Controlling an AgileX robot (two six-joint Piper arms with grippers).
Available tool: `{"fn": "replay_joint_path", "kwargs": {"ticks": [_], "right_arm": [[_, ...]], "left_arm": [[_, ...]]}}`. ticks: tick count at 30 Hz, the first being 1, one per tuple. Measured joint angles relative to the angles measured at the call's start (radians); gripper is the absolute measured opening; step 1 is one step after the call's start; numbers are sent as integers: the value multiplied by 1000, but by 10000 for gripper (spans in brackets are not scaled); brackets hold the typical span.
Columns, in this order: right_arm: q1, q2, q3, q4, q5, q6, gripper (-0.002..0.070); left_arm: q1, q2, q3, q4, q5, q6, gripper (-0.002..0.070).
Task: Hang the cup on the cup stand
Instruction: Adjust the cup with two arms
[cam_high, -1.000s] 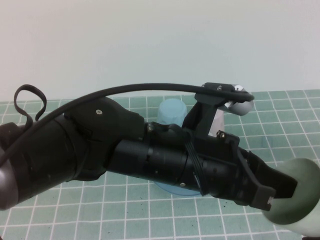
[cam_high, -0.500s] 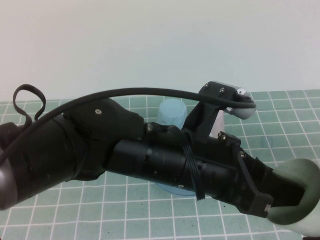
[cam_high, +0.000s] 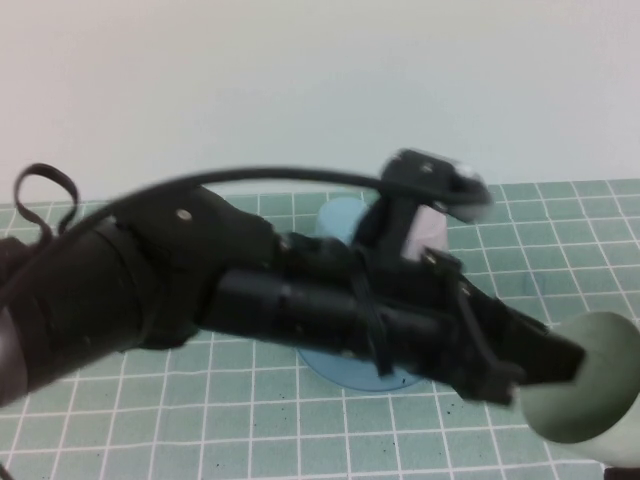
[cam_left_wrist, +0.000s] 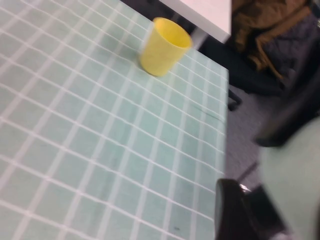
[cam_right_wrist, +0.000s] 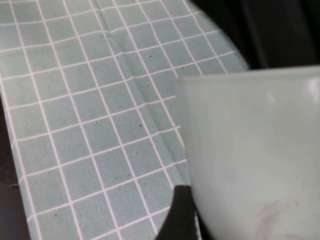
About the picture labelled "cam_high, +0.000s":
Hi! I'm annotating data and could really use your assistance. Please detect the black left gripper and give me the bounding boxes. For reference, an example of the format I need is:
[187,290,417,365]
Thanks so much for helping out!
[219,232,516,406]

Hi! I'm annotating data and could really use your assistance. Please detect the light blue plastic cup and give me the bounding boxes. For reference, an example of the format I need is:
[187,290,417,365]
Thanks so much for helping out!
[314,197,374,241]

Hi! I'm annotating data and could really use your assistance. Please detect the black camera cable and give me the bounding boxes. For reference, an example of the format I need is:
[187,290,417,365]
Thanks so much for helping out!
[0,167,391,301]

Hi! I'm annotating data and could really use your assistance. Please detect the light green plastic cup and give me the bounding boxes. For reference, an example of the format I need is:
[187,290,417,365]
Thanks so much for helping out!
[514,310,640,464]

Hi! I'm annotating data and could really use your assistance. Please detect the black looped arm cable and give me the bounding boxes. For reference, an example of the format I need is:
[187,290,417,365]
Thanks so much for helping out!
[13,163,81,246]

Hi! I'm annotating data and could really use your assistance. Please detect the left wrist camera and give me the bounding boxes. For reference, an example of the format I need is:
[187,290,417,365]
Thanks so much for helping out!
[382,148,497,225]

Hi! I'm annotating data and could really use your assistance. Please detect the green white grid tablecloth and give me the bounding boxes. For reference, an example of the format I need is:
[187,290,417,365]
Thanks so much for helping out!
[0,178,640,480]

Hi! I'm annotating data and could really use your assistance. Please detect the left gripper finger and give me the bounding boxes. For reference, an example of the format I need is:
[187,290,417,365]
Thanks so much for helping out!
[469,287,586,386]
[499,369,527,406]

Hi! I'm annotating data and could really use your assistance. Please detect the light pink plastic cup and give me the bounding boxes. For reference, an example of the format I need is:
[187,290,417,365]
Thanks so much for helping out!
[402,203,449,262]

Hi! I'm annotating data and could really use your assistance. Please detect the blue cup stand, flower caps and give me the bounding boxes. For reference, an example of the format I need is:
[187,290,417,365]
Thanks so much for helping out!
[294,344,431,392]

